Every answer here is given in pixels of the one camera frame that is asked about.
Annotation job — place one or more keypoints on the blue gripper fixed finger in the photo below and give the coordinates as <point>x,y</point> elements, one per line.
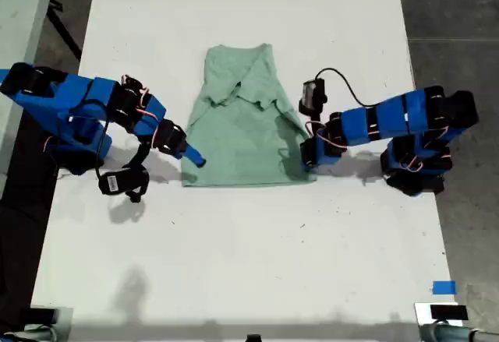
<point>195,155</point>

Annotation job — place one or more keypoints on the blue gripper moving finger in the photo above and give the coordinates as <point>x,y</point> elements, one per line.
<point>192,159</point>

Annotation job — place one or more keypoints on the pale green t-shirt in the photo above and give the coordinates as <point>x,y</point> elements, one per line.
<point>241,143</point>

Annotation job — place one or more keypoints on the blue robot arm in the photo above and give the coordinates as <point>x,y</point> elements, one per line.
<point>78,96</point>
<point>390,116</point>

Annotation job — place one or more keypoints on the black stand leg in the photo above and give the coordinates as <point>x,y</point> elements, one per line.
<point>62,32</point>

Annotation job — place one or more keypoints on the blue tape strip on table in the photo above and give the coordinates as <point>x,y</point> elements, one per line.
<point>444,287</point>

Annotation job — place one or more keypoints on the white flat box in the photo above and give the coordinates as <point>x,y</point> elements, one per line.
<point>423,312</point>

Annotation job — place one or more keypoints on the small black object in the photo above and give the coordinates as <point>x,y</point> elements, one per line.
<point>254,339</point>

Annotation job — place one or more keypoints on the pale side bench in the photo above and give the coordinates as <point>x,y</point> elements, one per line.
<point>19,7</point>

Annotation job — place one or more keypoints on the small black box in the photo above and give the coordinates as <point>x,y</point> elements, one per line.
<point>448,312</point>
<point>43,316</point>

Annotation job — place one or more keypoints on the pale grey box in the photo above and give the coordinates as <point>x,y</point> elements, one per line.
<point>66,326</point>

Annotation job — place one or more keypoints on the grey-green cloth bundle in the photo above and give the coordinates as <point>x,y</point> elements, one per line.
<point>31,336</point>
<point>448,334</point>

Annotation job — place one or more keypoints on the black camera stalk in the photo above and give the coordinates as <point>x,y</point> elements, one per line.
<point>316,122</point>
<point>142,153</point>

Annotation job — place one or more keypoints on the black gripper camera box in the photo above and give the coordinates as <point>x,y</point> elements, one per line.
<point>113,182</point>
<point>312,92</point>

